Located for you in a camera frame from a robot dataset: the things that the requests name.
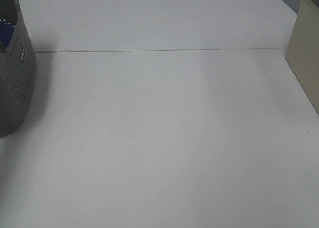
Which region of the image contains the blue microfibre towel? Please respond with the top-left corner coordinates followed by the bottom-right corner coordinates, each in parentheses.
top-left (0, 19), bottom-right (16, 48)

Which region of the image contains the grey perforated plastic basket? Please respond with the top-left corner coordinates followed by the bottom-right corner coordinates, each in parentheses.
top-left (0, 0), bottom-right (36, 136)

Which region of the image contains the beige box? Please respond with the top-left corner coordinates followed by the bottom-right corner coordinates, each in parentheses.
top-left (285, 0), bottom-right (319, 112)

